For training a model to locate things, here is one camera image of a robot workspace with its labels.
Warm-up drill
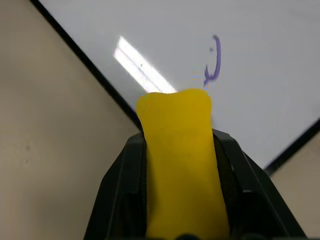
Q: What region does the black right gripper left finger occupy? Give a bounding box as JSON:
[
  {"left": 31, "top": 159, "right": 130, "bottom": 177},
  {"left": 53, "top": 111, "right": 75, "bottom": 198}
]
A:
[{"left": 83, "top": 132, "right": 151, "bottom": 240}]

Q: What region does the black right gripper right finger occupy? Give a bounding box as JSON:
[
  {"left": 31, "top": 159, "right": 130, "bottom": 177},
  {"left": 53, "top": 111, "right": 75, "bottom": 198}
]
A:
[{"left": 212, "top": 128, "right": 308, "bottom": 240}]

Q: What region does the yellow sponge eraser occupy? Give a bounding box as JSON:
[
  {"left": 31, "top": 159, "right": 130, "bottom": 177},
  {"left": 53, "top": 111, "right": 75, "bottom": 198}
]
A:
[{"left": 135, "top": 87, "right": 231, "bottom": 240}]

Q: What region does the black-framed whiteboard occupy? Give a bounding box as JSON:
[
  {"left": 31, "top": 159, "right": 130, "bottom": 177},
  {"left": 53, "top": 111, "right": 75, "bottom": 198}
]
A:
[{"left": 29, "top": 0, "right": 320, "bottom": 177}]

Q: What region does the purple marker drawing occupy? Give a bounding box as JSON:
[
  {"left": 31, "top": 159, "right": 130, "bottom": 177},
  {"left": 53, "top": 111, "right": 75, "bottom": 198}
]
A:
[{"left": 202, "top": 34, "right": 223, "bottom": 88}]

